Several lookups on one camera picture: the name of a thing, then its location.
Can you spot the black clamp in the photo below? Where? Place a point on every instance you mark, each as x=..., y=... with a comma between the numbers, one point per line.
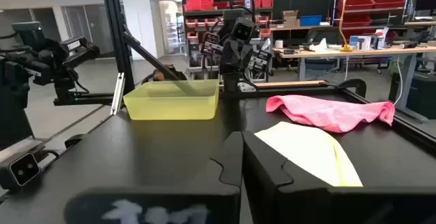
x=75, y=140
x=354, y=85

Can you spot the black robot arm with label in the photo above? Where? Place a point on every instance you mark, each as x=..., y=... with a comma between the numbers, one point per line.
x=44, y=60

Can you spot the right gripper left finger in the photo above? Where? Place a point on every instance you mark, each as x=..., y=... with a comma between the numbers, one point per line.
x=231, y=162

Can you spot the translucent yellow plastic bin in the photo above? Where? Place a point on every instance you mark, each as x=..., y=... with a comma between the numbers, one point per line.
x=170, y=105

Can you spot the black table-level camera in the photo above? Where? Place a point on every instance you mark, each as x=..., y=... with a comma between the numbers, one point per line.
x=22, y=171

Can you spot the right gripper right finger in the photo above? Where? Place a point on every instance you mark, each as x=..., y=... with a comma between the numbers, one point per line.
x=262, y=176

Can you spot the white cup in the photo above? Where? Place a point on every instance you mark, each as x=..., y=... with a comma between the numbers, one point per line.
x=279, y=44

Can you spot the cardboard box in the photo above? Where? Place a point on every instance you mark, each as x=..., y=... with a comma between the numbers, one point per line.
x=290, y=19

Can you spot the light wooden board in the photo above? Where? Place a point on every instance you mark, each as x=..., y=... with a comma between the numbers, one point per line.
x=289, y=84

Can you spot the white box with print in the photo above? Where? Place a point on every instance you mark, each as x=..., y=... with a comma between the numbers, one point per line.
x=360, y=43

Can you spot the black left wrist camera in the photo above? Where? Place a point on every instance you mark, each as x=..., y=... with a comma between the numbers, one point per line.
x=243, y=29

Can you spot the black office chair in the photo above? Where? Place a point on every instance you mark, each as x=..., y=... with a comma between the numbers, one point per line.
x=323, y=36

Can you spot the pink microfiber towel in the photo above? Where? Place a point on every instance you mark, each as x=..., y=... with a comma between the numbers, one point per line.
x=323, y=111

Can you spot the silver aluminium bar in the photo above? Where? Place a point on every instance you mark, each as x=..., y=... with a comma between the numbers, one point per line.
x=117, y=94

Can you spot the blue storage bin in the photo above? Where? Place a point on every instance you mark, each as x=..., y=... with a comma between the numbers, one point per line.
x=310, y=20

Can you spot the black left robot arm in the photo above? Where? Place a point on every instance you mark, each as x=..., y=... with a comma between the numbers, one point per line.
x=235, y=81

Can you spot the yellow microfiber towel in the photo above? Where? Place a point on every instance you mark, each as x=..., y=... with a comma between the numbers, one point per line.
x=299, y=152

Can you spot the wooden workbench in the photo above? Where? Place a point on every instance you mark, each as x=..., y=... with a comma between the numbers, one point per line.
x=357, y=52

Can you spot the black storage shelf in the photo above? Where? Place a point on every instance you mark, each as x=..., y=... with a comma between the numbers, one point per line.
x=204, y=23

